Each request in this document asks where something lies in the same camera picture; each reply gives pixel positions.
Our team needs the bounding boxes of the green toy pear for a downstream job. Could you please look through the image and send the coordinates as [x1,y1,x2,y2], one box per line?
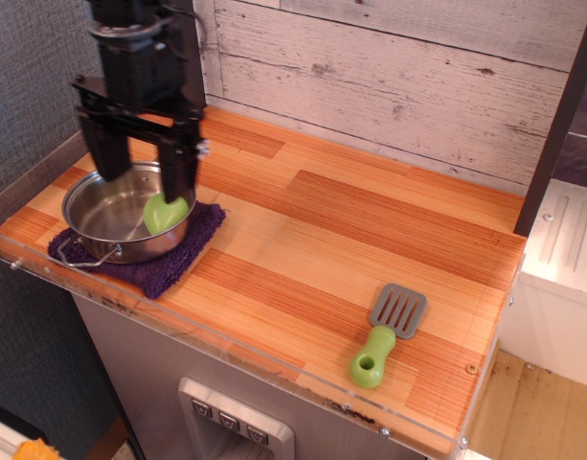
[143,193,190,235]

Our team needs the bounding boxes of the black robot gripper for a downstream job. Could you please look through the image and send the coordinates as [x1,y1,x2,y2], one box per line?
[74,23,208,203]

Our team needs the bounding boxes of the purple cloth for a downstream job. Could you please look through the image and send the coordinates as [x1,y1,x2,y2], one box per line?
[47,200,227,300]

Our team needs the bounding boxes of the orange yellow object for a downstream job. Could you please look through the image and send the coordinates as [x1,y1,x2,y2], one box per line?
[11,439,60,460]

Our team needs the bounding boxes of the clear acrylic table guard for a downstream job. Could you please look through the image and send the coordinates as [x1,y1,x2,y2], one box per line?
[0,122,525,459]

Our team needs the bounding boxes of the stainless steel pot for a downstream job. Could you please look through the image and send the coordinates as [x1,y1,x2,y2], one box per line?
[56,161,196,267]

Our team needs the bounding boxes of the dark vertical post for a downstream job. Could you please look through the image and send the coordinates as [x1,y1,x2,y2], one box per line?
[514,25,587,237]

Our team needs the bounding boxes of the grey toy fridge cabinet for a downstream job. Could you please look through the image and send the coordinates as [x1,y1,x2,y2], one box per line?
[74,295,421,459]

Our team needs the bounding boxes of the grey green toy spatula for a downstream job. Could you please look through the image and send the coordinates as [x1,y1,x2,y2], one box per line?
[348,283,428,389]

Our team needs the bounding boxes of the white toy sink unit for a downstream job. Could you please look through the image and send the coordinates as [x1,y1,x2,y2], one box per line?
[498,180,587,385]

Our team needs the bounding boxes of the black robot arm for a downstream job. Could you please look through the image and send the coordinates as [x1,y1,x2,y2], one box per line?
[73,1,207,202]

